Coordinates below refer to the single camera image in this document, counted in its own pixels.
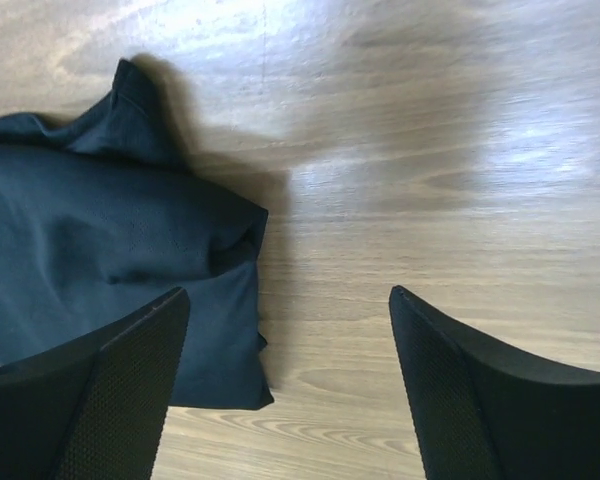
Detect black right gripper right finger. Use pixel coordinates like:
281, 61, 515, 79
389, 286, 600, 479

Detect black t shirt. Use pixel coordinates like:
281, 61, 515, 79
0, 60, 273, 410

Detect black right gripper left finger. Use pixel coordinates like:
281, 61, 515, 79
0, 288, 189, 479

